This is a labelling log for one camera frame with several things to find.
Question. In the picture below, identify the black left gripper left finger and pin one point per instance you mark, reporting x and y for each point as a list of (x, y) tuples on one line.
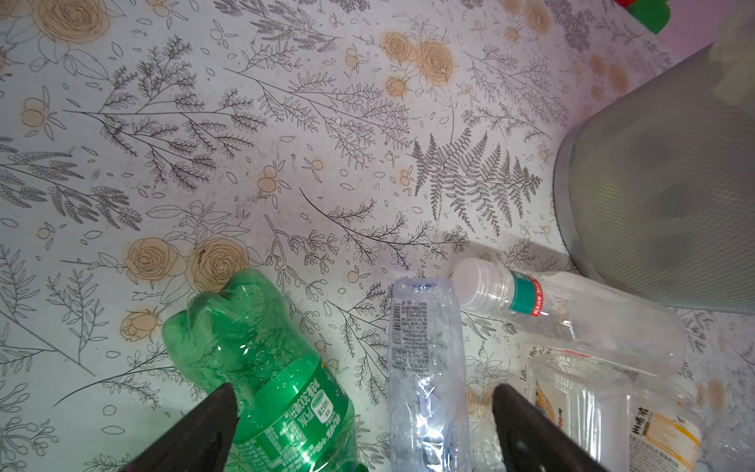
[(200, 441)]

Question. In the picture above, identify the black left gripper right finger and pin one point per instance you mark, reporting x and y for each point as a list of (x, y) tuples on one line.
[(530, 442)]

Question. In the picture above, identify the clear water bottle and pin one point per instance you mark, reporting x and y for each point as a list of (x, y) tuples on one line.
[(428, 417)]

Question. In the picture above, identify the grey mesh waste bin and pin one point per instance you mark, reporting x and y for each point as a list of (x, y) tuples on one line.
[(654, 195)]

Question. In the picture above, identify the clear bottle orange label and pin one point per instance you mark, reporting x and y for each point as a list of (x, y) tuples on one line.
[(625, 420)]

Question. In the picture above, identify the clear bottle red green label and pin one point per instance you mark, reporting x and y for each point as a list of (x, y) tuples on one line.
[(574, 313)]

